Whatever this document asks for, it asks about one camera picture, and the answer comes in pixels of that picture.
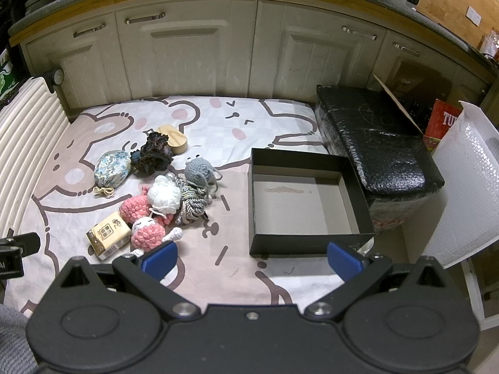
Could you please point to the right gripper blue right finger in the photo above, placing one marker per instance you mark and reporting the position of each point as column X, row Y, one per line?
column 361, row 277

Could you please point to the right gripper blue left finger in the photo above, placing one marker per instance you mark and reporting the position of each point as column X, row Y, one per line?
column 141, row 276

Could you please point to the pink white crocheted doll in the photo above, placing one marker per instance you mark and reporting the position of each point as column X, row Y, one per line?
column 148, row 234

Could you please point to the pink crocheted ball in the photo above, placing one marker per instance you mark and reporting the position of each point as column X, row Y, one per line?
column 138, row 207

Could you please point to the white fluffy yarn ball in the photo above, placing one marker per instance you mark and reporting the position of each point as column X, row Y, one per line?
column 164, row 195

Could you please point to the grey crocheted mouse toy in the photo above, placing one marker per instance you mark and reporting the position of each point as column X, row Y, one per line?
column 203, row 177

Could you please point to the dark crocheted scrunchie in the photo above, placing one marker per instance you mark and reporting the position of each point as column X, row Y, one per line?
column 155, row 155

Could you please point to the oval wooden box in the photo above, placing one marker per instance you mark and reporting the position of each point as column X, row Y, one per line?
column 177, row 141

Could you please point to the black shallow cardboard box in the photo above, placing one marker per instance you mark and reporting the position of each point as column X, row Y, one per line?
column 299, row 202

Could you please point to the cartoon bear bed sheet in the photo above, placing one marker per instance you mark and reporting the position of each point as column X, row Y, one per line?
column 214, row 264

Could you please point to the black bubble-wrapped package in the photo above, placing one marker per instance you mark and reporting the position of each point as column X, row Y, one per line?
column 394, row 167

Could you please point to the white ribbed headboard panel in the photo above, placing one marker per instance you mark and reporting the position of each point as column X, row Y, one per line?
column 31, row 125

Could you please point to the small round white clock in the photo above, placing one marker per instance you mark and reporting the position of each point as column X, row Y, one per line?
column 57, row 76

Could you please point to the red printed box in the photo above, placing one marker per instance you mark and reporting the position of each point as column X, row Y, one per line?
column 442, row 117

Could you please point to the white cabinet row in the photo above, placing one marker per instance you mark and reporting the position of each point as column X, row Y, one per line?
column 240, row 48

